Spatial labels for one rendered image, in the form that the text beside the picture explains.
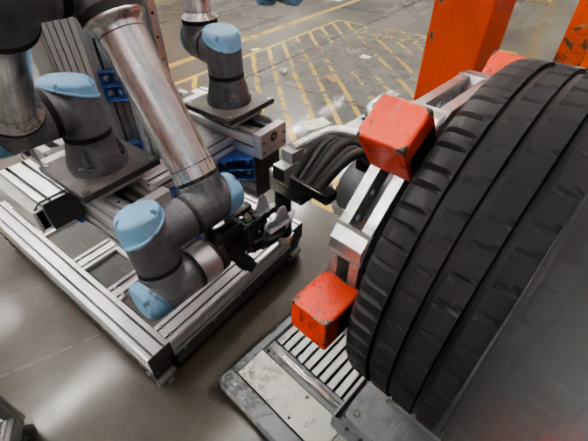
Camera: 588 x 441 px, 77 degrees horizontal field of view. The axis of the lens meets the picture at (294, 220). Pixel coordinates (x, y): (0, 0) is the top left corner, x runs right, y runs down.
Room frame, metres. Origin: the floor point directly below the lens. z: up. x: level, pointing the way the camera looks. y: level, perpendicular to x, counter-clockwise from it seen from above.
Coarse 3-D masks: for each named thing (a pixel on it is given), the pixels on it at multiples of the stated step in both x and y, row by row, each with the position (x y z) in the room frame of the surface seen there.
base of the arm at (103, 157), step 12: (108, 132) 0.85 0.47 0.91; (72, 144) 0.80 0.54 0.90; (84, 144) 0.80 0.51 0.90; (96, 144) 0.81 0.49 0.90; (108, 144) 0.83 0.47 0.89; (120, 144) 0.87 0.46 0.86; (72, 156) 0.79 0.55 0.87; (84, 156) 0.79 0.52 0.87; (96, 156) 0.80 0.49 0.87; (108, 156) 0.81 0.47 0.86; (120, 156) 0.84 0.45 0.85; (72, 168) 0.79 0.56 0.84; (84, 168) 0.79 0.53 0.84; (96, 168) 0.79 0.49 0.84; (108, 168) 0.80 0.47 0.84; (120, 168) 0.82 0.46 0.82
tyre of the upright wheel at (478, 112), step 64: (512, 64) 0.55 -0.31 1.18; (448, 128) 0.44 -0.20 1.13; (512, 128) 0.41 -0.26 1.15; (576, 128) 0.39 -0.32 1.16; (448, 192) 0.36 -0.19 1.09; (512, 192) 0.33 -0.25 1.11; (576, 192) 0.31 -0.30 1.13; (384, 256) 0.33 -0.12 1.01; (448, 256) 0.31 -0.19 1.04; (512, 256) 0.28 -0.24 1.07; (384, 320) 0.29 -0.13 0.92; (448, 320) 0.25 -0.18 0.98; (384, 384) 0.27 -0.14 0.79; (448, 384) 0.21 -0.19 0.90
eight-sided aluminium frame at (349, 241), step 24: (432, 96) 0.57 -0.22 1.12; (456, 96) 0.64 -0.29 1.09; (360, 192) 0.46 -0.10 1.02; (384, 192) 0.44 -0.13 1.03; (360, 216) 0.45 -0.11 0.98; (384, 216) 0.42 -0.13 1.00; (336, 240) 0.41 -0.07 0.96; (360, 240) 0.40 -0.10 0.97; (336, 264) 0.41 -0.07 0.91; (360, 264) 0.38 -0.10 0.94
